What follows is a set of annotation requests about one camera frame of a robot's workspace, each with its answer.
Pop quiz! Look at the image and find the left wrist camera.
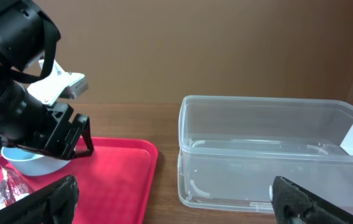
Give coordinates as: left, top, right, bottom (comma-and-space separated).
27, 61, 88, 106

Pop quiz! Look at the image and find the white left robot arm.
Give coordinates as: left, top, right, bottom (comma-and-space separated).
0, 0, 94, 160

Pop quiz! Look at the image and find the light blue bowl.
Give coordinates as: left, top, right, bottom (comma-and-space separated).
1, 147, 70, 176

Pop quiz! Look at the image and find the clear plastic bin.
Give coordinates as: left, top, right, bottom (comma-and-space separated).
177, 95, 353, 214

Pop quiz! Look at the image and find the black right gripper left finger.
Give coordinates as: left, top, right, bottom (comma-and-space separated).
0, 175, 80, 224

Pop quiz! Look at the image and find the red foil wrapper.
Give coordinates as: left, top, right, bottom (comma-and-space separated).
0, 167, 34, 206

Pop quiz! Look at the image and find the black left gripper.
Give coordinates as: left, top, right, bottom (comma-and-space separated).
0, 103, 94, 161

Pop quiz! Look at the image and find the red plastic tray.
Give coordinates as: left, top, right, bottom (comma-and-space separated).
0, 138, 158, 224

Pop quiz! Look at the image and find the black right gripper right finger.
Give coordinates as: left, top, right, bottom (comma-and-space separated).
269, 176, 353, 224

